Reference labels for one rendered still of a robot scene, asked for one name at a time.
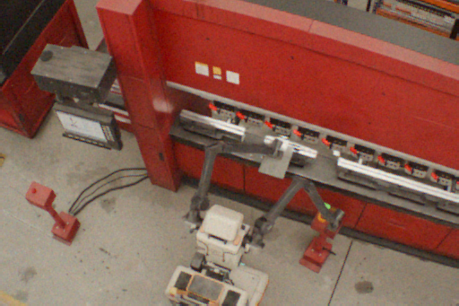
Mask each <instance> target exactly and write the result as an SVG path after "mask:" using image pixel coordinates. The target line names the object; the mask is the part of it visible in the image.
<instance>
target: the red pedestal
mask: <svg viewBox="0 0 459 306"><path fill-rule="evenodd" d="M55 198H56V193H55V192H54V190H53V189H52V188H49V187H46V186H44V185H42V184H39V183H38V182H35V181H34V180H33V181H32V182H31V184H30V187H29V188H28V191H27V193H26V194H25V199H26V200H27V201H28V202H29V203H30V204H32V205H34V206H36V207H37V208H39V209H41V210H44V211H46V212H48V213H49V215H50V216H51V217H52V218H53V219H54V221H55V222H56V223H54V225H53V228H52V230H51V232H52V233H53V236H52V239H55V240H59V241H60V242H63V243H64V244H66V245H67V246H69V247H70V246H71V244H72V241H73V239H74V237H75V234H76V233H77V231H78V230H79V227H80V225H81V223H80V222H79V221H78V219H77V218H76V217H74V216H72V215H70V214H66V213H65V212H62V211H61V212H60V214H58V212H57V211H56V210H55V208H54V207H53V206H52V204H53V203H54V201H55Z"/></svg>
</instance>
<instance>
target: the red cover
mask: <svg viewBox="0 0 459 306"><path fill-rule="evenodd" d="M150 8H155V9H159V10H162V11H165V12H169V13H170V12H173V13H178V14H182V15H185V16H188V17H192V18H198V19H202V20H205V21H208V22H214V23H218V24H221V25H224V26H228V27H231V28H234V29H238V30H242V31H248V32H252V33H254V34H258V35H262V36H265V37H268V38H272V39H278V40H282V41H286V42H289V43H292V44H296V45H299V46H302V47H304V48H308V49H312V50H315V51H318V52H322V53H326V54H328V55H332V56H336V57H339V58H341V59H345V60H347V61H351V62H354V63H357V64H361V65H364V66H369V67H370V68H373V69H376V70H379V71H382V72H385V73H389V74H393V75H397V76H400V77H402V78H403V79H406V80H409V81H412V82H415V83H420V84H423V85H426V86H428V87H432V88H435V89H437V90H440V91H443V92H448V93H451V94H453V95H454V96H456V97H459V66H456V65H453V64H449V63H447V62H446V61H444V60H440V59H438V58H434V57H430V56H426V55H423V54H421V53H420V52H417V51H414V50H410V49H407V48H402V47H399V46H396V45H395V44H393V43H389V42H386V41H382V40H380V39H374V38H370V37H369V36H367V35H363V34H360V33H357V32H354V31H347V30H345V29H344V28H340V27H338V26H334V25H331V24H327V23H323V22H318V21H313V20H311V19H310V18H307V17H303V16H299V15H296V14H293V13H286V12H283V11H279V10H276V9H273V8H269V7H265V6H261V5H258V4H252V3H248V2H244V1H240V0H150Z"/></svg>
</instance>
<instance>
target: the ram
mask: <svg viewBox="0 0 459 306"><path fill-rule="evenodd" d="M152 11H153V16H154V20H155V23H156V25H155V28H156V31H157V36H158V40H159V44H160V52H161V54H160V56H161V61H162V64H163V69H164V74H165V77H166V81H167V82H171V83H175V84H179V85H182V86H185V87H188V88H191V89H195V90H198V91H201V92H207V93H210V94H212V95H216V96H220V97H222V98H225V99H229V100H232V101H237V102H241V103H244V104H247V105H250V106H253V107H257V108H259V109H266V111H269V112H272V113H275V114H278V115H281V116H285V117H288V118H294V119H296V120H299V121H303V122H306V123H308V124H312V125H315V126H318V127H323V128H326V129H330V130H333V131H335V132H339V134H342V135H345V136H350V137H353V138H356V139H359V140H361V141H364V142H368V143H370V144H378V145H381V146H384V147H386V148H389V149H392V150H395V151H397V152H400V153H405V154H408V155H410V156H412V157H416V158H418V159H421V160H426V161H429V162H433V163H435V164H438V165H441V166H443V167H448V168H450V169H454V170H458V171H459V97H456V96H454V95H453V94H451V93H448V92H443V91H440V90H437V89H435V88H432V87H428V86H426V85H423V84H420V83H415V82H412V81H409V80H406V79H403V78H402V77H400V76H397V75H393V74H389V73H385V72H382V71H379V70H376V69H373V68H370V67H369V66H364V65H361V64H357V63H354V62H351V61H347V60H345V59H341V58H339V57H336V56H332V55H328V54H326V53H322V52H318V51H315V50H312V49H308V48H304V47H302V46H299V45H296V44H292V43H289V42H286V41H282V40H278V39H272V38H268V37H265V36H262V35H258V34H254V33H252V32H248V31H242V30H238V29H234V28H231V27H228V26H224V25H221V24H218V23H214V22H208V21H205V20H202V19H198V18H192V17H188V16H185V15H182V14H178V13H173V12H170V13H169V12H165V11H162V10H159V9H155V8H152ZM195 62H198V63H201V64H205V65H207V67H208V75H205V74H200V73H197V72H196V66H195ZM212 67H218V68H220V69H221V75H220V74H216V75H219V76H221V79H219V78H215V77H213V75H214V74H215V73H214V72H213V69H212ZM226 70H227V71H230V72H233V73H236V74H238V84H237V83H232V82H229V81H227V73H226ZM167 86H169V87H172V88H176V89H179V90H181V91H185V92H190V93H194V94H197V95H200V96H203V97H206V98H209V99H212V100H216V101H221V102H225V103H228V104H230V105H234V106H237V107H240V108H243V109H249V110H252V112H255V113H258V114H262V115H266V116H268V117H271V118H277V119H279V120H282V121H287V122H290V123H292V124H296V125H299V126H302V127H307V128H310V129H313V130H316V131H319V133H322V134H326V135H329V136H334V137H337V138H340V139H343V140H346V141H349V142H352V143H354V144H359V145H363V146H366V147H368V148H371V149H374V150H380V151H382V152H385V153H390V154H392V155H395V156H398V157H401V158H404V159H406V160H409V161H412V162H416V163H421V164H424V165H427V166H429V167H432V168H434V169H437V170H443V171H445V172H449V173H451V174H454V175H456V176H459V174H457V173H455V172H452V171H450V170H446V169H441V168H438V167H436V166H433V165H430V164H428V163H425V162H418V161H415V160H413V159H411V158H408V157H405V156H402V155H400V154H397V153H392V152H389V151H387V150H384V149H381V148H378V147H377V148H376V147H372V146H369V145H367V144H362V143H359V142H356V141H353V140H350V139H348V138H344V137H341V136H336V135H333V134H330V132H329V133H326V131H324V130H321V129H317V128H314V127H310V126H306V125H303V124H300V123H297V122H294V121H291V120H288V119H285V118H278V117H275V116H273V115H269V114H266V113H263V112H259V111H256V109H251V108H248V107H245V106H242V105H238V104H235V103H232V102H228V101H224V100H220V99H216V98H213V97H210V96H207V95H204V94H201V93H198V92H192V91H189V90H186V89H183V88H179V87H177V86H174V85H170V84H167Z"/></svg>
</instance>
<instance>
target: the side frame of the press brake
mask: <svg viewBox="0 0 459 306"><path fill-rule="evenodd" d="M95 7H96V10H97V12H98V16H99V19H100V23H101V25H100V26H101V28H102V31H103V34H104V39H105V41H106V43H107V46H108V52H109V55H110V56H113V60H114V63H115V64H114V66H115V68H116V70H117V81H118V84H119V87H120V89H119V90H120V92H121V95H122V97H123V100H124V103H125V105H126V110H127V113H128V116H129V118H130V121H131V124H132V126H133V129H134V134H135V137H136V140H137V143H138V145H139V148H140V151H141V154H142V156H143V160H144V163H145V166H146V170H147V172H148V175H149V178H150V181H151V184H152V185H156V186H159V187H162V188H166V189H168V190H171V191H173V192H176V194H177V191H178V188H179V185H180V183H181V179H182V177H183V175H184V174H183V173H182V172H181V171H180V169H179V168H178V164H177V160H176V155H175V152H174V147H173V144H172V140H171V136H169V131H170V129H171V128H172V126H173V124H174V122H175V120H176V118H177V116H178V113H179V111H180V112H182V110H186V111H189V112H192V113H195V114H199V115H202V116H205V117H207V118H212V109H211V108H210V107H209V104H210V103H211V101H210V100H208V99H205V98H202V97H201V96H200V95H197V94H194V93H190V92H185V91H181V90H179V89H176V88H172V87H169V86H167V82H166V77H165V74H164V69H163V64H162V61H161V56H160V54H161V52H160V44H159V40H158V36H157V31H156V28H155V25H156V23H155V20H154V16H153V11H152V8H150V0H99V2H98V3H97V4H96V6H95Z"/></svg>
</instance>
